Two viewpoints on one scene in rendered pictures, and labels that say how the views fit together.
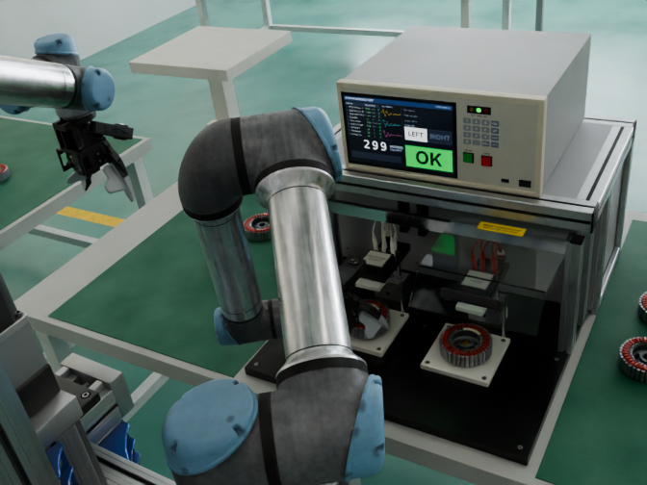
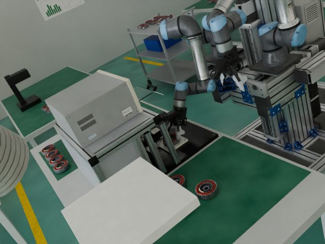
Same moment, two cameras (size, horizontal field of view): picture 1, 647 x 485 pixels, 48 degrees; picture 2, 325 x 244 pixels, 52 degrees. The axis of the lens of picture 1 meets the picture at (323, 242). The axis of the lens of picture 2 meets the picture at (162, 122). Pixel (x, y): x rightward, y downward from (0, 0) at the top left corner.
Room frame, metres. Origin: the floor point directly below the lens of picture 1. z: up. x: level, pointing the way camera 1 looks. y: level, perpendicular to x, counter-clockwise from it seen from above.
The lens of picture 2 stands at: (2.83, 0.92, 1.88)
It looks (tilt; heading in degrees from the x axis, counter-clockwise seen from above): 27 degrees down; 213
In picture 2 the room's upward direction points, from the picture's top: 22 degrees counter-clockwise
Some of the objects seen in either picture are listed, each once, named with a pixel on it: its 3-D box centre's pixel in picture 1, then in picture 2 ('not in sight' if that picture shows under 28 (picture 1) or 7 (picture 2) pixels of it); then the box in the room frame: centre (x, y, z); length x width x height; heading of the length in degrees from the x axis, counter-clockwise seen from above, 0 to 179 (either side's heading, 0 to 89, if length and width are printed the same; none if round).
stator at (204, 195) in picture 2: not in sight; (206, 189); (1.71, 0.28, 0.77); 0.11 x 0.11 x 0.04
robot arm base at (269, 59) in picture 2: not in sight; (273, 53); (0.90, 0.57, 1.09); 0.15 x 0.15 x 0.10
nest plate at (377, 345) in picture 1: (366, 326); (172, 142); (1.31, -0.07, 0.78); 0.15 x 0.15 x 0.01; 56
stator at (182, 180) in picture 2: not in sight; (175, 183); (1.67, 0.09, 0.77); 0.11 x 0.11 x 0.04
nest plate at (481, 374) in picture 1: (465, 353); not in sight; (1.17, -0.27, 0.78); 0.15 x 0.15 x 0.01; 56
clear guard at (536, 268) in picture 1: (498, 259); (134, 99); (1.14, -0.33, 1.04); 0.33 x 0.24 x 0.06; 146
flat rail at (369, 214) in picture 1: (427, 222); not in sight; (1.32, -0.23, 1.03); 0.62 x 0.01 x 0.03; 56
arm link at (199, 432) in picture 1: (221, 446); (214, 32); (0.61, 0.15, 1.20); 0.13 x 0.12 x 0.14; 91
